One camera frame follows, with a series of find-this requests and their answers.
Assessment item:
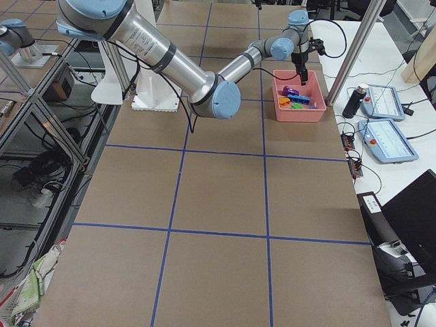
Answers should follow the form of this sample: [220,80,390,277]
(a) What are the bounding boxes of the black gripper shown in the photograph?
[291,52,309,85]

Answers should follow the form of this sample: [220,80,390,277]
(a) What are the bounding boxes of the purple block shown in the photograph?
[282,85,300,97]

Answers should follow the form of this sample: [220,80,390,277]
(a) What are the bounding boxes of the long blue four-stud block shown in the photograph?
[288,95,311,105]

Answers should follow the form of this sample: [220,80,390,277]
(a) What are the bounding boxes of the orange sloped block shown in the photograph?
[279,97,291,108]

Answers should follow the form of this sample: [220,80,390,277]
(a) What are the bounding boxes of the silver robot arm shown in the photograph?
[57,1,309,119]

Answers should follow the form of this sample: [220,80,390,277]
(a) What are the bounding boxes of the pink plastic box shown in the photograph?
[272,69,326,123]

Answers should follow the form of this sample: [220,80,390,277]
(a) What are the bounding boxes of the black water bottle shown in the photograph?
[342,87,367,119]

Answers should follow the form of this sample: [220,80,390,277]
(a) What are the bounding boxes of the far grey usb hub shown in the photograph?
[341,133,355,151]

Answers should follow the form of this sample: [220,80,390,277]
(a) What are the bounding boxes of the grey usb hub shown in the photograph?
[341,133,355,151]
[347,157,363,180]

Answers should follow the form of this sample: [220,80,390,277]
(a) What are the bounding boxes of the far teach pendant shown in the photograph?
[360,84,405,121]

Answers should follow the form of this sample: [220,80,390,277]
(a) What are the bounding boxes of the teach pendant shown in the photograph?
[358,119,419,164]
[360,84,405,121]

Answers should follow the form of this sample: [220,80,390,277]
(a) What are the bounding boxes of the near teach pendant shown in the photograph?
[358,119,419,164]

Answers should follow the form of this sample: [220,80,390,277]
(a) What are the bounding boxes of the near grey usb hub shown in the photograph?
[347,157,363,180]

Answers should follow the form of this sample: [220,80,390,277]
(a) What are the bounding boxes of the black laptop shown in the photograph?
[357,170,435,315]

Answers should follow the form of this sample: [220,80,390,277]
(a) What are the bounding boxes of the crumpled plastic bag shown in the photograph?
[1,238,67,326]

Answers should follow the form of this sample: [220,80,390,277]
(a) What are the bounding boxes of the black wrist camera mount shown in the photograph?
[308,37,326,56]

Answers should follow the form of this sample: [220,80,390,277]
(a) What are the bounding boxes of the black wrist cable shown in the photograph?
[253,19,347,82]

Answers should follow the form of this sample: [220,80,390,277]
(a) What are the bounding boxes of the aluminium frame post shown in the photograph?
[326,0,386,106]

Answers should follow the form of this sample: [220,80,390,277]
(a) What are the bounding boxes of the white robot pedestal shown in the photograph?
[91,0,184,112]

